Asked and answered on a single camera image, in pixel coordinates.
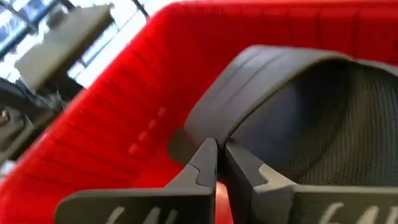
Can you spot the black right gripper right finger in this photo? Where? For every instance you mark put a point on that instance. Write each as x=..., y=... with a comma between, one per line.
x=311, y=205

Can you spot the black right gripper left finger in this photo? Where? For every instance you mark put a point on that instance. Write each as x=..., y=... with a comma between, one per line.
x=186, y=202

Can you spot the black rubber slide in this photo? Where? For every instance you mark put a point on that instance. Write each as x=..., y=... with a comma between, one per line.
x=248, y=93

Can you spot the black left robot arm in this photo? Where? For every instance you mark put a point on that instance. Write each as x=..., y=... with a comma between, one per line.
x=18, y=102

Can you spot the red plastic bin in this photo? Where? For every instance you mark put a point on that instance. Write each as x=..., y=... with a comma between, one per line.
x=109, y=124

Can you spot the grey desk panel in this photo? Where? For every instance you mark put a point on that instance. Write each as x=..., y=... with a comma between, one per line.
x=62, y=43

